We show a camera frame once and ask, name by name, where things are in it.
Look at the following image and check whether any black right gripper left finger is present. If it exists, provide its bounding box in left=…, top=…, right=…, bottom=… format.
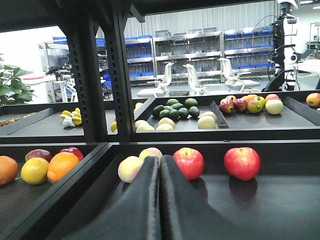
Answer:
left=47, top=156, right=162, bottom=240

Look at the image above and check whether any pale green pear front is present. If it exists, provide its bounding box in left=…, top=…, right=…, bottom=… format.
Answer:
left=197, top=115, right=216, bottom=129

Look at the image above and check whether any pale green pear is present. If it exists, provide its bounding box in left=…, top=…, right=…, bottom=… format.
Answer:
left=197, top=115, right=216, bottom=129
left=200, top=111, right=218, bottom=122

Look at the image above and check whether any round orange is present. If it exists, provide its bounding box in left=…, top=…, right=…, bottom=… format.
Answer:
left=47, top=152, right=80, bottom=183

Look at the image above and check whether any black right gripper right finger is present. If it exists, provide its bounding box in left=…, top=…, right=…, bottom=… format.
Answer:
left=160, top=155, right=283, bottom=240

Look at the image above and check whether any pale green pear back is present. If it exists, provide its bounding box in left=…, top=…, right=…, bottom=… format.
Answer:
left=200, top=111, right=218, bottom=122

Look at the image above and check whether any green potted plant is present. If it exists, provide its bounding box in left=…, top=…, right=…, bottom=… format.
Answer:
left=0, top=53, right=35, bottom=106

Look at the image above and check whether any pale peach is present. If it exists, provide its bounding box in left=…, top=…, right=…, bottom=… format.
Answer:
left=118, top=156, right=144, bottom=184
left=138, top=147, right=163, bottom=161

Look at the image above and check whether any white garlic bulb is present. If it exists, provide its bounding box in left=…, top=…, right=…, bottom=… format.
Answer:
left=62, top=116, right=76, bottom=128

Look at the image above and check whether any small red apple back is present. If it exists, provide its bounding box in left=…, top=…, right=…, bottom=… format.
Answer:
left=25, top=148, right=53, bottom=162

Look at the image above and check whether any pale peach back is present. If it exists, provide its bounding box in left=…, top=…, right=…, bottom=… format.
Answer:
left=138, top=147, right=163, bottom=161

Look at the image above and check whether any yellow round fruit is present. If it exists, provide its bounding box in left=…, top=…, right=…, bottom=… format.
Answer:
left=21, top=157, right=49, bottom=185

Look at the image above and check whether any bright red apple left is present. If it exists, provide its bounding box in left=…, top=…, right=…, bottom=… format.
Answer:
left=173, top=147, right=205, bottom=181

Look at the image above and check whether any black wooden produce stand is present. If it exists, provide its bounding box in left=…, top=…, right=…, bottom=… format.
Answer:
left=0, top=0, right=320, bottom=240

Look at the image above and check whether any bright red apple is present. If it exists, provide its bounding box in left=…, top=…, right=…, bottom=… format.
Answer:
left=173, top=147, right=205, bottom=181
left=223, top=147, right=261, bottom=181

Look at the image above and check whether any orange with stem nub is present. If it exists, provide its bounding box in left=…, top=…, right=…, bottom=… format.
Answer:
left=0, top=155, right=19, bottom=186

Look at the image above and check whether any cherry tomato pile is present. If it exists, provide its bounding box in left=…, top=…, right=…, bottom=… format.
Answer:
left=0, top=112, right=35, bottom=127

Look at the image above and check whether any pale peach front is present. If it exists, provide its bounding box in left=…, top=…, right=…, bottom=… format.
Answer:
left=118, top=156, right=144, bottom=184

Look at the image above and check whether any bright red apple right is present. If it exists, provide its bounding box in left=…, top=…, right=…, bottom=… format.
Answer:
left=223, top=147, right=261, bottom=181

